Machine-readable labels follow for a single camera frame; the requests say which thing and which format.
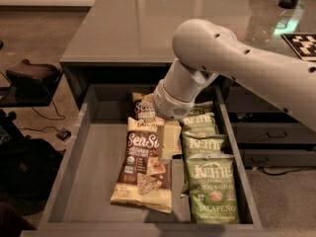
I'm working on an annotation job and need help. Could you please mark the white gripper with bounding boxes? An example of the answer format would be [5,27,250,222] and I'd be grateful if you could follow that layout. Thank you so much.
[140,79,195,160]

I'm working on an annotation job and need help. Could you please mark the brown sea salt chip bag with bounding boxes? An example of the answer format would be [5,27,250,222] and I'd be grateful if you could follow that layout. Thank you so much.
[111,118,172,213]
[132,92,156,122]

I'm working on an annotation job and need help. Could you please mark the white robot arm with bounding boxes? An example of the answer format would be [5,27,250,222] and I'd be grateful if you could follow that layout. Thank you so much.
[153,19,316,131]

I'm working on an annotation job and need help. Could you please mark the green kettle chip bag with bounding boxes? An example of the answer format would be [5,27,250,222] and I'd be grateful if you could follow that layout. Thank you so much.
[182,133,226,196]
[189,101,213,116]
[182,113,218,137]

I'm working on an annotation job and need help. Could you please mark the rear green kettle chip bag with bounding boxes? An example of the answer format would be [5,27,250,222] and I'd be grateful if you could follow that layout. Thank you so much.
[189,101,213,116]

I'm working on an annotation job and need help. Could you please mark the grey counter cabinet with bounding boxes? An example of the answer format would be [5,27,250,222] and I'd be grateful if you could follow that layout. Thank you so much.
[59,0,316,111]

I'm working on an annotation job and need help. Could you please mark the front green jalapeno chip bag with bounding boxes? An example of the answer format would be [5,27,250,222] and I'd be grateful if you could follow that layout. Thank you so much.
[187,153,239,224]

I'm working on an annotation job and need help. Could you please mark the open grey top drawer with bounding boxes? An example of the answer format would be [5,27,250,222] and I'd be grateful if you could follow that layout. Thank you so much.
[21,85,263,237]

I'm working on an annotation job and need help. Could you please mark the black power adapter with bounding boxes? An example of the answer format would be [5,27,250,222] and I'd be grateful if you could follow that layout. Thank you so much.
[56,128,71,141]

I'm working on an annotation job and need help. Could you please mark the dark lower side drawers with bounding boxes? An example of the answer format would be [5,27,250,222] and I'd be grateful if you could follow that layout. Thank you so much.
[224,79,316,168]

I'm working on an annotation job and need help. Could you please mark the black device on stand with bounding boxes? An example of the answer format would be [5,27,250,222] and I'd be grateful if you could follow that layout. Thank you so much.
[0,59,62,108]

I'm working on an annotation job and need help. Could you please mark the black backpack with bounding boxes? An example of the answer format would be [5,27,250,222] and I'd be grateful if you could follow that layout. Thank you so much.
[0,139,65,215]

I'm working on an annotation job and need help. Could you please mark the black checker marker board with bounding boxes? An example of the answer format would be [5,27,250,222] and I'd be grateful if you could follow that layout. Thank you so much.
[281,33,316,61]

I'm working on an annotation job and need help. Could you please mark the black floor cable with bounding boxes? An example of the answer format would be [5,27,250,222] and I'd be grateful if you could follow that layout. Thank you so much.
[0,70,67,133]

